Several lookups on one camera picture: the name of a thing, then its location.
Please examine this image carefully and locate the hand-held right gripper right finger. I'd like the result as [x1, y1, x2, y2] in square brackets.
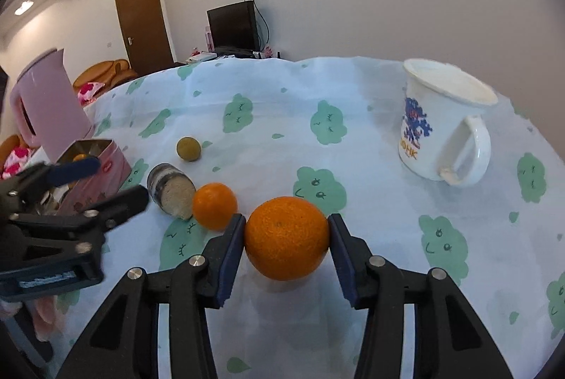
[327, 213, 515, 379]

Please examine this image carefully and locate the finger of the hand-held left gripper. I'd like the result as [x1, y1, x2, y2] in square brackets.
[9, 186, 150, 234]
[0, 156, 101, 207]

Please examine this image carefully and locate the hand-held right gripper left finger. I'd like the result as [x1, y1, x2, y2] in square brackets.
[57, 213, 247, 379]

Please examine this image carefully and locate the pink tin box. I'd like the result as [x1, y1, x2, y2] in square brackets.
[55, 138, 133, 216]

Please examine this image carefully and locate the cloud print tablecloth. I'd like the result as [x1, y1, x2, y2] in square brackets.
[55, 54, 565, 379]

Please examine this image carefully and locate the glass jar with grains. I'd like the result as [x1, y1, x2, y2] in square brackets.
[147, 162, 197, 221]

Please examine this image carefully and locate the pink floral cushion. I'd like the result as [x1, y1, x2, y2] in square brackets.
[77, 81, 105, 102]
[2, 147, 35, 181]

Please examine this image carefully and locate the pink electric kettle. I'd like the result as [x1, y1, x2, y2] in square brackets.
[10, 48, 94, 161]

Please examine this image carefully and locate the small brown longan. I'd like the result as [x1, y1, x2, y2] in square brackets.
[177, 136, 203, 162]

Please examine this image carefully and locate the orange leather sofa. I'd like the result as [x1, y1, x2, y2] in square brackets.
[0, 59, 138, 183]

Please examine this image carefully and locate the white printed mug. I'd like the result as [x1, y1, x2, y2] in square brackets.
[397, 58, 499, 186]

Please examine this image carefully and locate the brown wooden door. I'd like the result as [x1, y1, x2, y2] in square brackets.
[114, 0, 175, 76]

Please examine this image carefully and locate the white television stand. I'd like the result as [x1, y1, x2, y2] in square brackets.
[185, 47, 283, 64]

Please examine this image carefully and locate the black television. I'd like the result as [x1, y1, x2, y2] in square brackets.
[207, 0, 258, 52]

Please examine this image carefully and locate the black power cable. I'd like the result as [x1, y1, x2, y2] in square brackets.
[254, 0, 271, 48]

